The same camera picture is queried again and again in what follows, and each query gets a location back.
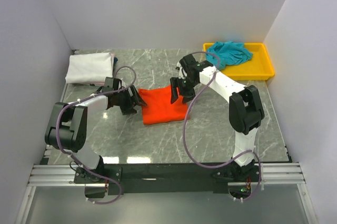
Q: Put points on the folded dark blue t-shirt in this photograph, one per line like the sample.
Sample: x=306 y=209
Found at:
x=115 y=60

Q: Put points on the black base beam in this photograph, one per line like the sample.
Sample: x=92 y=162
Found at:
x=164 y=177

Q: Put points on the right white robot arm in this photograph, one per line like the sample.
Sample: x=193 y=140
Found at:
x=245 y=107

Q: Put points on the folded white t-shirt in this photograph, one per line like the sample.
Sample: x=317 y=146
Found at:
x=78 y=69

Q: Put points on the teal t-shirt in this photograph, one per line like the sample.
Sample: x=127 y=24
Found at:
x=222 y=54

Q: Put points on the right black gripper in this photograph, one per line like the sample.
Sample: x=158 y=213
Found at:
x=174 y=81

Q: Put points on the orange t-shirt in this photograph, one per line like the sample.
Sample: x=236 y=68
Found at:
x=158 y=107

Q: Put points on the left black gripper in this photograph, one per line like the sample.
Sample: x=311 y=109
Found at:
x=135 y=100

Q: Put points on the yellow plastic tray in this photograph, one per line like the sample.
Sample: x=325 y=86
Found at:
x=258 y=68

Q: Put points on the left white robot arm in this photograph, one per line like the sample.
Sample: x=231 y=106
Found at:
x=67 y=126

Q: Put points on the aluminium frame rail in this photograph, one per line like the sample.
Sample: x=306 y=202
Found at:
x=63 y=175

